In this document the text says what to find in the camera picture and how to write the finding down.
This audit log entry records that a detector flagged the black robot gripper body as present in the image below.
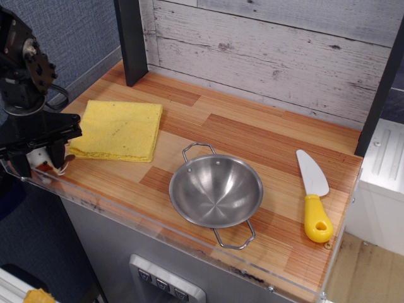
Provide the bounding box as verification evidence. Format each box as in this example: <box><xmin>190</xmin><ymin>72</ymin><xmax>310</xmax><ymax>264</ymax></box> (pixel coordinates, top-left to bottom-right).
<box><xmin>1</xmin><ymin>110</ymin><xmax>81</xmax><ymax>158</ymax></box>

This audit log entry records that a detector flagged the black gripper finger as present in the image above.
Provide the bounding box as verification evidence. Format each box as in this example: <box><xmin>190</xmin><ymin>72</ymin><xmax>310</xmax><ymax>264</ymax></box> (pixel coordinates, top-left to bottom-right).
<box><xmin>7</xmin><ymin>151</ymin><xmax>32</xmax><ymax>177</ymax></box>
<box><xmin>47</xmin><ymin>140</ymin><xmax>67</xmax><ymax>169</ymax></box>

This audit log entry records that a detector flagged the red and white plush toy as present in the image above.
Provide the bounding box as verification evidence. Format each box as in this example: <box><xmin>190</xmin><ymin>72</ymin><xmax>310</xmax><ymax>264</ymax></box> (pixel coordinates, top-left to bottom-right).
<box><xmin>27</xmin><ymin>147</ymin><xmax>76</xmax><ymax>184</ymax></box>

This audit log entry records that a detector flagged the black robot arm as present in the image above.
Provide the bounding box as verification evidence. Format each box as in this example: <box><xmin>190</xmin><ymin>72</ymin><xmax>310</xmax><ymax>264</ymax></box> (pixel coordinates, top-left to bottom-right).
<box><xmin>1</xmin><ymin>8</ymin><xmax>81</xmax><ymax>177</ymax></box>

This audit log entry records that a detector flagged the yellow object bottom left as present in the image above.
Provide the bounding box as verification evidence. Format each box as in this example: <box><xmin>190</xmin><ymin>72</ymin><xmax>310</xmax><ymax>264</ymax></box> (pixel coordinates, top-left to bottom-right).
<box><xmin>23</xmin><ymin>288</ymin><xmax>56</xmax><ymax>303</ymax></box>

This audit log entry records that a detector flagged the yellow folded cloth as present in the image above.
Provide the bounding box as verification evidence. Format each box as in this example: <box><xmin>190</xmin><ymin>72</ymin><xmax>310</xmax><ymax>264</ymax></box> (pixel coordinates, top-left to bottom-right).
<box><xmin>69</xmin><ymin>100</ymin><xmax>163</xmax><ymax>163</ymax></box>

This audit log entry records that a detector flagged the silver dispenser button panel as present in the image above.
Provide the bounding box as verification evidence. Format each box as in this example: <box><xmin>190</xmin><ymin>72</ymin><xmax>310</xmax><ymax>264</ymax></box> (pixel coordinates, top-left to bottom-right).
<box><xmin>129</xmin><ymin>254</ymin><xmax>207</xmax><ymax>302</ymax></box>

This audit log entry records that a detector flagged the white side cabinet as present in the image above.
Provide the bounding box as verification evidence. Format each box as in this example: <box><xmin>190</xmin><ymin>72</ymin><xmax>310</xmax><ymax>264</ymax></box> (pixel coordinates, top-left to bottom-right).
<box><xmin>345</xmin><ymin>119</ymin><xmax>403</xmax><ymax>255</ymax></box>

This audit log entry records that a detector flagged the clear acrylic guard rail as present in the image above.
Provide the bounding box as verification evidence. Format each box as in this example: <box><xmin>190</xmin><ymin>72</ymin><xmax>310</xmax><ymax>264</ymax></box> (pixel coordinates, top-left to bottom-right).
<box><xmin>0</xmin><ymin>45</ymin><xmax>364</xmax><ymax>300</ymax></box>

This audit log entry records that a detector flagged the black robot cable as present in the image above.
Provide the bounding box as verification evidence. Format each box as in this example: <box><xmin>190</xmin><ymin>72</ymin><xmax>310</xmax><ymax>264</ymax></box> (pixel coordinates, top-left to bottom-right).
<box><xmin>44</xmin><ymin>84</ymin><xmax>69</xmax><ymax>111</ymax></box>

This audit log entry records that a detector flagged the black left frame post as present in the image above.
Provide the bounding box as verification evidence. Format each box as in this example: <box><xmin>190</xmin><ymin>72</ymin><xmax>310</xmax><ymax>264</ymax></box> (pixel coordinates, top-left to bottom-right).
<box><xmin>114</xmin><ymin>0</ymin><xmax>148</xmax><ymax>86</ymax></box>

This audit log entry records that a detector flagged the black frame post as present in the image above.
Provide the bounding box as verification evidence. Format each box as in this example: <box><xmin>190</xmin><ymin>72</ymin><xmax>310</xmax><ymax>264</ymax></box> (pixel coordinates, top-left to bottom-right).
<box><xmin>114</xmin><ymin>0</ymin><xmax>148</xmax><ymax>86</ymax></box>
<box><xmin>358</xmin><ymin>0</ymin><xmax>404</xmax><ymax>157</ymax></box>

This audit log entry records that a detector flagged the stainless steel handled bowl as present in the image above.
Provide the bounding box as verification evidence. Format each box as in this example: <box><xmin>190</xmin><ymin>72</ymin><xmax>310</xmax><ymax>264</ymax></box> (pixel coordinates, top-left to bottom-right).
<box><xmin>169</xmin><ymin>142</ymin><xmax>264</xmax><ymax>250</ymax></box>

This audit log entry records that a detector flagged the white knife yellow handle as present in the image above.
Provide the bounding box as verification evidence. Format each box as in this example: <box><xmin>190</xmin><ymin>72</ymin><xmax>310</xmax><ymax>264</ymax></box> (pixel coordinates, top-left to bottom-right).
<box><xmin>296</xmin><ymin>150</ymin><xmax>333</xmax><ymax>243</ymax></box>

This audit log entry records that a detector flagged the black right frame post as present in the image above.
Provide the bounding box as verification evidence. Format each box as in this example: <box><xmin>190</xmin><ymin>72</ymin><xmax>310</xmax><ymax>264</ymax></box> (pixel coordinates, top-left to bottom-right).
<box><xmin>358</xmin><ymin>0</ymin><xmax>404</xmax><ymax>157</ymax></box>

